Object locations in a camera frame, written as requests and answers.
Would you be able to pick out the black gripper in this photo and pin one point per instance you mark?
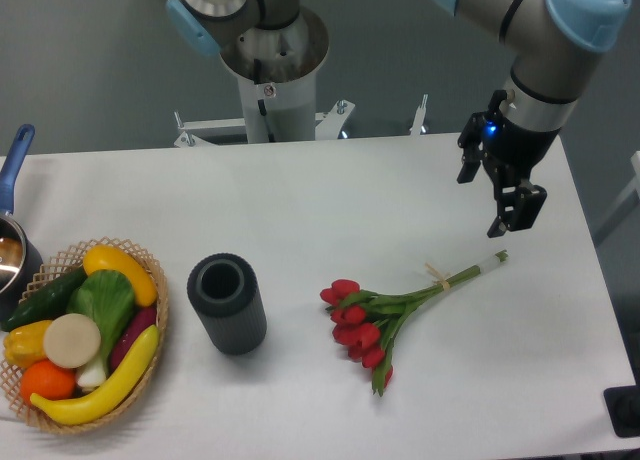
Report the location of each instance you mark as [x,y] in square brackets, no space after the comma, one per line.
[514,142]

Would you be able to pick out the red tulip bouquet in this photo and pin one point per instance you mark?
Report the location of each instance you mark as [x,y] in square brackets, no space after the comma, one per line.
[367,323]

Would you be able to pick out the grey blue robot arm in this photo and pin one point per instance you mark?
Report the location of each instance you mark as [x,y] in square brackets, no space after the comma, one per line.
[558,43]

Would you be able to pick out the white furniture leg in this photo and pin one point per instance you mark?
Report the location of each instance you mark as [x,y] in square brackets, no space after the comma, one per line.
[621,207]

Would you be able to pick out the black box at edge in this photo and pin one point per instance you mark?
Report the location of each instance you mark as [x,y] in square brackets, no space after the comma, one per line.
[623,409]

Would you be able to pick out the dark grey ribbed vase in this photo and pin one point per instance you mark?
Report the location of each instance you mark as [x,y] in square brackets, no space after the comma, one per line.
[224,292]

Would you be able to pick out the purple sweet potato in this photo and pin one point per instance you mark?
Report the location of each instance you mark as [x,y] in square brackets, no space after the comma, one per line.
[141,320]

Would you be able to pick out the yellow squash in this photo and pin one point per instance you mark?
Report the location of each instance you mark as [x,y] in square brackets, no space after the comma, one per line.
[106,257]

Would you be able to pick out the green bok choy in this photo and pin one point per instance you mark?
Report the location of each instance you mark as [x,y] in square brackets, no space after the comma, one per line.
[107,298]

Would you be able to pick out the woven wicker basket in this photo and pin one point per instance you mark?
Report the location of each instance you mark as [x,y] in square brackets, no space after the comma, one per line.
[57,265]

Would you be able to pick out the beige round disc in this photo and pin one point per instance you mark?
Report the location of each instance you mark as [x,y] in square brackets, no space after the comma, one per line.
[71,341]

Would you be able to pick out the green cucumber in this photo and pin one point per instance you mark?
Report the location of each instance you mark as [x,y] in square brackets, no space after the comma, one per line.
[46,303]

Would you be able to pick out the yellow banana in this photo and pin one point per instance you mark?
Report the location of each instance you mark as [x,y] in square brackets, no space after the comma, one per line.
[107,397]

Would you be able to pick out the orange fruit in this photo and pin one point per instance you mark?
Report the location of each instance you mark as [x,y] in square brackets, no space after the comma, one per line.
[47,380]

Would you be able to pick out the yellow bell pepper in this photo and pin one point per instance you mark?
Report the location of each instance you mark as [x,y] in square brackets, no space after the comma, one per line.
[24,346]

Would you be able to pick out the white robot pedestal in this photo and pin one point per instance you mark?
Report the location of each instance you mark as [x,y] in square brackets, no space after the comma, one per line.
[276,76]

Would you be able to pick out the white metal base frame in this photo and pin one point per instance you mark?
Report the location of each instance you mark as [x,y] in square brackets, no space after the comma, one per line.
[328,126]

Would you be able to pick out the blue handled saucepan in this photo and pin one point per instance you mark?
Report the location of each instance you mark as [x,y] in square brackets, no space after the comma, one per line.
[20,260]

